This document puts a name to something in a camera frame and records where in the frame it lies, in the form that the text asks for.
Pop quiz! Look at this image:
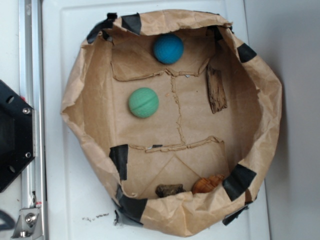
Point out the green rubber ball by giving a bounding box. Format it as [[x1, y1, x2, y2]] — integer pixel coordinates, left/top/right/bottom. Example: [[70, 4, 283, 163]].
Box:
[[128, 87, 159, 118]]

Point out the blue rubber ball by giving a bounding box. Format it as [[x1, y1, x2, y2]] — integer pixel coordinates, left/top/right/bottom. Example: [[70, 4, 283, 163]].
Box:
[[153, 34, 184, 65]]

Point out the flat wood bark piece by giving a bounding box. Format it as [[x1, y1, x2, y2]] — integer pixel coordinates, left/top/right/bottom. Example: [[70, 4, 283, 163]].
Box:
[[206, 65, 228, 114]]

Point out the dark wood chunk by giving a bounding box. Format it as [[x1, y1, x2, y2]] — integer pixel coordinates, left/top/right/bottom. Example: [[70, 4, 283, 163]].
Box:
[[155, 184, 186, 198]]

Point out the brown paper bag enclosure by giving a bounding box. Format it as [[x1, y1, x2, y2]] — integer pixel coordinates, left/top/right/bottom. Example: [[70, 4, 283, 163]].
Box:
[[61, 10, 282, 237]]

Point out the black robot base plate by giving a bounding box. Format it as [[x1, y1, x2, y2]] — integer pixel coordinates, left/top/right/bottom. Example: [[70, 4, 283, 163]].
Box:
[[0, 81, 35, 193]]

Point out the aluminium extrusion rail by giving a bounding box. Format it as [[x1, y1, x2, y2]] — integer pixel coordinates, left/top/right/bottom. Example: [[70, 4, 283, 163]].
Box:
[[18, 0, 49, 240]]

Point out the metal corner bracket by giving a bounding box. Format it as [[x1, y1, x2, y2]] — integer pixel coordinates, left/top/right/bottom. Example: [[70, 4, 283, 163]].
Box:
[[10, 208, 43, 240]]

